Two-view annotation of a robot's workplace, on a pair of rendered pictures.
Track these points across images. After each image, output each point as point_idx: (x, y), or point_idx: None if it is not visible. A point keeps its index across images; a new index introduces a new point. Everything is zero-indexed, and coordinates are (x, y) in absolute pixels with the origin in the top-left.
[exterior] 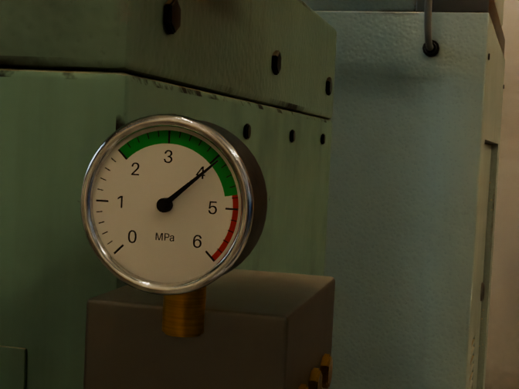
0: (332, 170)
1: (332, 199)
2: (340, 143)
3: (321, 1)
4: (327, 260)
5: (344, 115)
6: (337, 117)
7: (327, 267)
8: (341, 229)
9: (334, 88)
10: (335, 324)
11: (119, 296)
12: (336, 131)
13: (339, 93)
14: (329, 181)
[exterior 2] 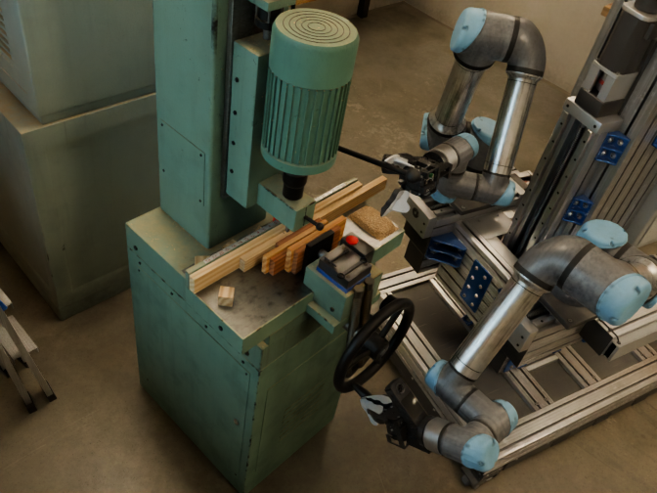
0: (153, 149)
1: (154, 157)
2: (155, 139)
3: (142, 91)
4: (154, 177)
5: (156, 129)
6: (153, 131)
7: (154, 179)
8: (158, 165)
9: (152, 121)
10: (159, 194)
11: (373, 313)
12: (153, 136)
13: (153, 122)
14: (153, 153)
